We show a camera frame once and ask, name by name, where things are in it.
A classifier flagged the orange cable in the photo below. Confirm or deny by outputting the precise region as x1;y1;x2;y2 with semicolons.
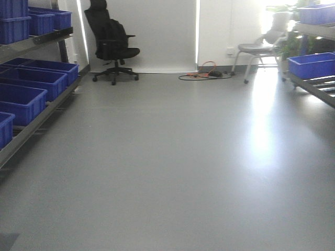
178;61;233;81

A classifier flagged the right rack with bins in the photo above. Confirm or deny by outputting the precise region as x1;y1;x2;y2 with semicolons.
288;1;334;107

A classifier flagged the left rack with bins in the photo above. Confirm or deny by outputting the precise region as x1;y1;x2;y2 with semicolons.
0;0;82;170

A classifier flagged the grey metal chair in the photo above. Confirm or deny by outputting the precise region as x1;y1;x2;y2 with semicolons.
231;12;291;84

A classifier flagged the rack with bins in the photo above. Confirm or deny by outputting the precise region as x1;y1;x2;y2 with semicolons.
0;0;82;170
288;1;334;107

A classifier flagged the potted green plant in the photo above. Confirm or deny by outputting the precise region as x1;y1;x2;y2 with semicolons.
265;1;320;75

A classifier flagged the black office chair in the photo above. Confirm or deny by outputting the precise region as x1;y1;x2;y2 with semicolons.
84;1;140;85

